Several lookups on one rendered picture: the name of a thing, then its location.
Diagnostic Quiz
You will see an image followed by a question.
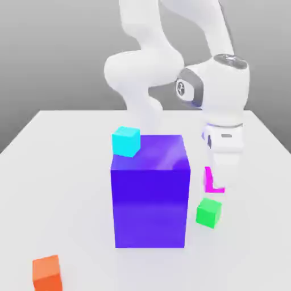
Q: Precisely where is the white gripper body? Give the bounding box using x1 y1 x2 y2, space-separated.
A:
210 126 243 154

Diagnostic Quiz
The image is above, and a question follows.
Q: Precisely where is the large purple box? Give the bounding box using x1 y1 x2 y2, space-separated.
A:
110 134 191 249

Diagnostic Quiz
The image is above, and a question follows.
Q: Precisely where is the small green cube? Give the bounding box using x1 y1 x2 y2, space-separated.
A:
195 197 223 229

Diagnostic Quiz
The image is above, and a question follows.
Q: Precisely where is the small orange cube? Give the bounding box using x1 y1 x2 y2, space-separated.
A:
32 254 64 291

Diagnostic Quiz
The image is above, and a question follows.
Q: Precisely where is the small cyan cube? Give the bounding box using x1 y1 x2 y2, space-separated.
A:
111 126 141 158

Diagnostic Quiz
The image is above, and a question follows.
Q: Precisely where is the small magenta cube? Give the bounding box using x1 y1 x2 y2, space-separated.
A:
203 166 226 194

